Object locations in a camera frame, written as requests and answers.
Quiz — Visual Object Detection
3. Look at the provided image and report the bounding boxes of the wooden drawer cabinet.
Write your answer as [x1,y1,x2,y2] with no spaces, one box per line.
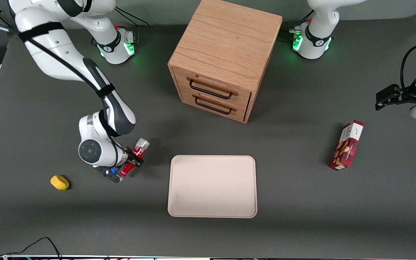
[168,0,283,124]

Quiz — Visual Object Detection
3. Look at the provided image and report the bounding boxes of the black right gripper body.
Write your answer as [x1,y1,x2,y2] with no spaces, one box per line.
[116,145,140,170]

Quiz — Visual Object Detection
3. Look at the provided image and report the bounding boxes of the long black drawer handle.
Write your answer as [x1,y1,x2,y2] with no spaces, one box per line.
[189,79,234,100]

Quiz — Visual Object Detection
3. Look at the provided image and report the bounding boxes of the red snack box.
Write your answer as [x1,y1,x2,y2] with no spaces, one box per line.
[329,120,364,171]

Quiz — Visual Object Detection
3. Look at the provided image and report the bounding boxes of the black right base cable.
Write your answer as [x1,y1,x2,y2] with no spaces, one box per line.
[113,9,151,28]

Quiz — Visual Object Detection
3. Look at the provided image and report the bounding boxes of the short black drawer handle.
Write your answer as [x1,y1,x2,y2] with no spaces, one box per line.
[194,96,233,116]

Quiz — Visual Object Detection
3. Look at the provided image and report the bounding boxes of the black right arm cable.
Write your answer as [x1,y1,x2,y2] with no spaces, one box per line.
[0,0,131,163]

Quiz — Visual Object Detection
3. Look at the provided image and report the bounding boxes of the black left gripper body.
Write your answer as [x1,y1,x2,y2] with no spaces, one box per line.
[399,82,416,107]

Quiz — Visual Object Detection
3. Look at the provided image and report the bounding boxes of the black cable at table edge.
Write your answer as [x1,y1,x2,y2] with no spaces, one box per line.
[0,237,62,260]

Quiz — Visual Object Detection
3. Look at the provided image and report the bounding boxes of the black left base cable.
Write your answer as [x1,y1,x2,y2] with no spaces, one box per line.
[279,10,314,41]

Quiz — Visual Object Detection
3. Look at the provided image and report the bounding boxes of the black base cable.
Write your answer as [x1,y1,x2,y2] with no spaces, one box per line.
[279,10,314,41]
[113,9,151,28]

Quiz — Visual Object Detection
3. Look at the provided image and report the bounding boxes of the yellow sponge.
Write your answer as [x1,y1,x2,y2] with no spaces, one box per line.
[50,175,70,191]

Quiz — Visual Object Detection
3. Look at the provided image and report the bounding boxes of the beige plastic tray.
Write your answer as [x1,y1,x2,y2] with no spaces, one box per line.
[167,155,258,219]

